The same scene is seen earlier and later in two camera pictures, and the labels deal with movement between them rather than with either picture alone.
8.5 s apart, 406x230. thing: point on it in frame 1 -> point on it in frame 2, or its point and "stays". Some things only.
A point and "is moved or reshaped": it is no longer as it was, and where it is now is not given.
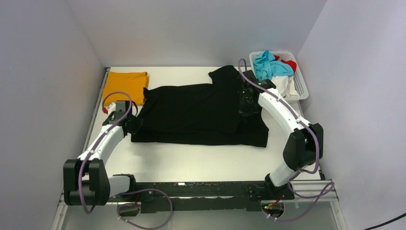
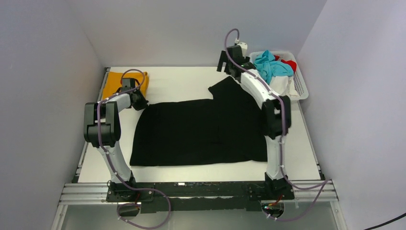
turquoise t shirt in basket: [266, 67] stays
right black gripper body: [246, 107] -> [229, 66]
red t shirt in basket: [290, 63] stays
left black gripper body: [136, 124] -> [141, 102]
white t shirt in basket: [286, 86] stays
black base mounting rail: [197, 197] stays
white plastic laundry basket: [299, 81] stays
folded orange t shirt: [132, 83] stays
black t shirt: [205, 114] is moved or reshaped
